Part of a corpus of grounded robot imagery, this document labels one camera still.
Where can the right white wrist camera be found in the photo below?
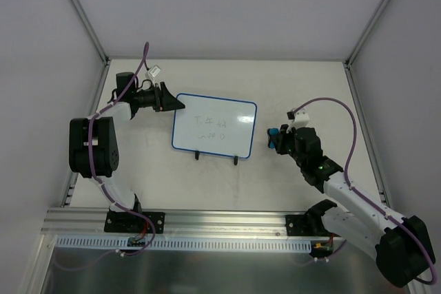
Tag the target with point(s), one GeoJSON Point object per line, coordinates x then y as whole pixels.
{"type": "Point", "coordinates": [299, 118]}

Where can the blue whiteboard eraser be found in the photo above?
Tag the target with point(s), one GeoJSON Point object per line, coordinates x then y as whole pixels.
{"type": "Point", "coordinates": [272, 134]}

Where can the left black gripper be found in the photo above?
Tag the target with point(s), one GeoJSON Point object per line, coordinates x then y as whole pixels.
{"type": "Point", "coordinates": [162, 97]}

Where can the blue-framed whiteboard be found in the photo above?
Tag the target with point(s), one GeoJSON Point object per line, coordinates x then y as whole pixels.
{"type": "Point", "coordinates": [214, 125]}

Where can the aluminium mounting rail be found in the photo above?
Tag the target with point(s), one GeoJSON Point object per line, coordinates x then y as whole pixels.
{"type": "Point", "coordinates": [180, 223]}

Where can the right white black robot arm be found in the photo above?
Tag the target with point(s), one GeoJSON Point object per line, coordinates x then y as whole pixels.
{"type": "Point", "coordinates": [400, 246]}

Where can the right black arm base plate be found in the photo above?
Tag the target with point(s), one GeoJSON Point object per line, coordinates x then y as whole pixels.
{"type": "Point", "coordinates": [297, 225]}

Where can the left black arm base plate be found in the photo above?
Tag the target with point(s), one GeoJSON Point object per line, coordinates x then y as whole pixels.
{"type": "Point", "coordinates": [122, 222]}

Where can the white slotted cable duct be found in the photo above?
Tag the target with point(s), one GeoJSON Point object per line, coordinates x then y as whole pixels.
{"type": "Point", "coordinates": [185, 244]}

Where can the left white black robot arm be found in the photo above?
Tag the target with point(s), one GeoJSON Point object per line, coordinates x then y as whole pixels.
{"type": "Point", "coordinates": [93, 146]}

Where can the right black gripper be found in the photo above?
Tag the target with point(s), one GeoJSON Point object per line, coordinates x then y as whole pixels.
{"type": "Point", "coordinates": [282, 140]}

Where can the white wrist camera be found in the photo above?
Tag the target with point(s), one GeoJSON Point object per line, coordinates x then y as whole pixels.
{"type": "Point", "coordinates": [153, 72]}
{"type": "Point", "coordinates": [299, 118]}

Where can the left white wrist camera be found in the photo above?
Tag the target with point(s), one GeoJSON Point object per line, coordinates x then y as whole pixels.
{"type": "Point", "coordinates": [153, 72]}

